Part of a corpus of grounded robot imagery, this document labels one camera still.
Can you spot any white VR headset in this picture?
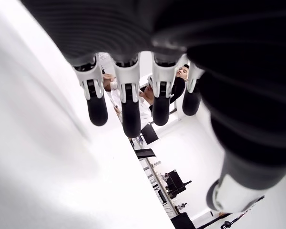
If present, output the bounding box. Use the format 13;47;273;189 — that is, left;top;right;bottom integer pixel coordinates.
146;75;155;94

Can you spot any black equipment box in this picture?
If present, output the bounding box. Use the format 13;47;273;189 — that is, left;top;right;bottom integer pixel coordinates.
165;169;193;200

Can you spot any black flat panel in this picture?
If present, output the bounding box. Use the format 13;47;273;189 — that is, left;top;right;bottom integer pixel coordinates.
135;148;157;158

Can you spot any black chair back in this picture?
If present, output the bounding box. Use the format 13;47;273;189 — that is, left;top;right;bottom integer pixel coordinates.
171;212;196;229

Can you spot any person in black shirt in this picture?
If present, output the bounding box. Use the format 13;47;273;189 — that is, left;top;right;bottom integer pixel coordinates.
170;63;190;105

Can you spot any black tilted monitor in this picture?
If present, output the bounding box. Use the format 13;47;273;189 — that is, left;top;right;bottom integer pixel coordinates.
141;122;158;145

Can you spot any seated person in white shirt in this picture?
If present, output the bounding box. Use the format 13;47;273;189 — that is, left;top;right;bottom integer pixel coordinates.
102;73;156;135

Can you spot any long cluttered workbench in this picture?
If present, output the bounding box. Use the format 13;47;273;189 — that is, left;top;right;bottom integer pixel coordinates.
130;137;182;217

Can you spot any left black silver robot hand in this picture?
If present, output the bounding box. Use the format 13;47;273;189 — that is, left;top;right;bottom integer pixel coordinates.
20;0;286;214

